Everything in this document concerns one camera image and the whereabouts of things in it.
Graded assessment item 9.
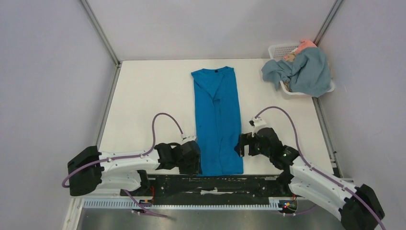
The bright blue t shirt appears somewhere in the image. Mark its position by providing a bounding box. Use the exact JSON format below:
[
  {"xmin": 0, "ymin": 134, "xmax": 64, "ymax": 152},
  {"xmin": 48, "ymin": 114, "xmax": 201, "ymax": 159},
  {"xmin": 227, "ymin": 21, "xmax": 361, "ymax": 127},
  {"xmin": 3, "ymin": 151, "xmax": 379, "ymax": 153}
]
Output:
[{"xmin": 191, "ymin": 66, "xmax": 244, "ymax": 176}]

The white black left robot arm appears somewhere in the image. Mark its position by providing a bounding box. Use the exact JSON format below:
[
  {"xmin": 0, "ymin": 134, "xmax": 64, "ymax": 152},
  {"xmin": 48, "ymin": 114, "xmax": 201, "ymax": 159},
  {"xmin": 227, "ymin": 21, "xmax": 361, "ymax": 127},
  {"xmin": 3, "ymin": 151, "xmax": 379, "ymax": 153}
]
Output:
[{"xmin": 63, "ymin": 140, "xmax": 201, "ymax": 196}]

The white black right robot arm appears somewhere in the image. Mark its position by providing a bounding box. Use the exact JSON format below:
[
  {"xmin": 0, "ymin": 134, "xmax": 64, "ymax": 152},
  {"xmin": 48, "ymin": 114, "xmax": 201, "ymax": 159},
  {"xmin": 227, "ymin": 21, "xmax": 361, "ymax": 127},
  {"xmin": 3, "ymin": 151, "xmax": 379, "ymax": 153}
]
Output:
[{"xmin": 235, "ymin": 127, "xmax": 385, "ymax": 230}]

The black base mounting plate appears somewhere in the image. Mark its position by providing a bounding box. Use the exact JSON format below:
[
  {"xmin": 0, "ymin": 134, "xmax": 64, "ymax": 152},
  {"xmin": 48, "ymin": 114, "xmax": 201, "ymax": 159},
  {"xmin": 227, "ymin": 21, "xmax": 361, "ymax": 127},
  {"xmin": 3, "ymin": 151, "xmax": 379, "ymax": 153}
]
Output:
[{"xmin": 130, "ymin": 174, "xmax": 293, "ymax": 206}]

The grey-blue t shirt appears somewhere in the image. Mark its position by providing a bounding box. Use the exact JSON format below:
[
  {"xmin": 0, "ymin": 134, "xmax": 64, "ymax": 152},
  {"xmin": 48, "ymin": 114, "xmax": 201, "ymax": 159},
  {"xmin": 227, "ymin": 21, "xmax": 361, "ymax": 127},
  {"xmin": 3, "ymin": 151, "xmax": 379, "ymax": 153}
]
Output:
[{"xmin": 261, "ymin": 47, "xmax": 332, "ymax": 97}]

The tan t shirt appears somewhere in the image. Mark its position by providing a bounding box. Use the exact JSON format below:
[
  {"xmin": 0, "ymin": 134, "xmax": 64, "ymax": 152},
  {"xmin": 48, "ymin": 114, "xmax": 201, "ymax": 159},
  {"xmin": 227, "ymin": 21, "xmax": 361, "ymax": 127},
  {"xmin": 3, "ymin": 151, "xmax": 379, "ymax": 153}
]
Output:
[{"xmin": 283, "ymin": 51, "xmax": 296, "ymax": 92}]

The white plastic laundry basket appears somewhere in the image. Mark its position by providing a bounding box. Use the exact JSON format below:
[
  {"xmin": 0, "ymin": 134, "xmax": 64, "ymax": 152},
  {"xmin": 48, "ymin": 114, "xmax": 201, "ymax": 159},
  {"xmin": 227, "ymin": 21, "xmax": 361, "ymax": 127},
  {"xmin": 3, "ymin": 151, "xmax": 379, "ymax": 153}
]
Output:
[{"xmin": 268, "ymin": 43, "xmax": 335, "ymax": 98}]

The pink t shirt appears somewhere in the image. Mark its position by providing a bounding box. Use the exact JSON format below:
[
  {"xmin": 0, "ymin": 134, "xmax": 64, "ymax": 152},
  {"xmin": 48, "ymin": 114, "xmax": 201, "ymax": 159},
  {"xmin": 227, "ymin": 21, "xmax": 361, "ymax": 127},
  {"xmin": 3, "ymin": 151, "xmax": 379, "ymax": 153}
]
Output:
[{"xmin": 295, "ymin": 39, "xmax": 317, "ymax": 55}]

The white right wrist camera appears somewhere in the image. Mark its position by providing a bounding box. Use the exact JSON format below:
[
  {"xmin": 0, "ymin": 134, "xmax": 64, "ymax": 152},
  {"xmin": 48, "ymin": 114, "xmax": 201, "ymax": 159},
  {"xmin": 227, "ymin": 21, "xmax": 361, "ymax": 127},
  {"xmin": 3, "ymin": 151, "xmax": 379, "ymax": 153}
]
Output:
[{"xmin": 249, "ymin": 117, "xmax": 267, "ymax": 127}]

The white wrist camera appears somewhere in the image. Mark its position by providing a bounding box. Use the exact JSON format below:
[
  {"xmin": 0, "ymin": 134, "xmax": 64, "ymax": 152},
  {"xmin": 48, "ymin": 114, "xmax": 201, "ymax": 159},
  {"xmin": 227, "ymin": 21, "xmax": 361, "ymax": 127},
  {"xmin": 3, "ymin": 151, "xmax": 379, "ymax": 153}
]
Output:
[
  {"xmin": 181, "ymin": 134, "xmax": 197, "ymax": 142},
  {"xmin": 249, "ymin": 117, "xmax": 267, "ymax": 127}
]

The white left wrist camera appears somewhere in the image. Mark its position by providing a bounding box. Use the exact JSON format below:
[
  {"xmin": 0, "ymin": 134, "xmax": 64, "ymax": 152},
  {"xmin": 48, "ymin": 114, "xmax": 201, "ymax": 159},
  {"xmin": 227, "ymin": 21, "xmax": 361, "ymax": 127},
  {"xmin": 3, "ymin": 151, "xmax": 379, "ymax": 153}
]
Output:
[{"xmin": 181, "ymin": 134, "xmax": 197, "ymax": 142}]

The white slotted cable duct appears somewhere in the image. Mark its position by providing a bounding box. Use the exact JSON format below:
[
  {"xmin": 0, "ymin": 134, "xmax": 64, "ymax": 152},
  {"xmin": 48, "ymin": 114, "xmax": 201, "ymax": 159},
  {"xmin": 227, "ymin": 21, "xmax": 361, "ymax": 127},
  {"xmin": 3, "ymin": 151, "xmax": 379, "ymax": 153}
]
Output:
[{"xmin": 83, "ymin": 197, "xmax": 282, "ymax": 211}]

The aluminium corner frame post right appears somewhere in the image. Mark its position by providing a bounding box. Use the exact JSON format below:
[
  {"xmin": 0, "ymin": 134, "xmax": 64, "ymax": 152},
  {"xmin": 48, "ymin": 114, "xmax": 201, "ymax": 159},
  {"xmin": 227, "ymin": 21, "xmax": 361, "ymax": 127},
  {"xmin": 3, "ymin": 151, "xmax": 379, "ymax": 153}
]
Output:
[{"xmin": 313, "ymin": 0, "xmax": 345, "ymax": 46}]

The aluminium corner frame post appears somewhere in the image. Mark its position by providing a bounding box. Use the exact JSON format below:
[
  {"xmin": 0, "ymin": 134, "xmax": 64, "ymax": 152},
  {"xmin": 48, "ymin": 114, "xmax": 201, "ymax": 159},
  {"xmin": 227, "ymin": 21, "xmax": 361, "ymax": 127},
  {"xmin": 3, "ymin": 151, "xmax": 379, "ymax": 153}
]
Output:
[
  {"xmin": 79, "ymin": 0, "xmax": 121, "ymax": 68},
  {"xmin": 313, "ymin": 0, "xmax": 345, "ymax": 46}
]

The aluminium corner frame post left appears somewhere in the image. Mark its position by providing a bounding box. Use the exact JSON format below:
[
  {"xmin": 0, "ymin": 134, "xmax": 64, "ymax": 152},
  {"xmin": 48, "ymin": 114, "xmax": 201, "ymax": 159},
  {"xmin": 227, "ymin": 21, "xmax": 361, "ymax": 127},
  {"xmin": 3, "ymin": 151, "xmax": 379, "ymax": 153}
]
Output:
[{"xmin": 79, "ymin": 0, "xmax": 121, "ymax": 68}]

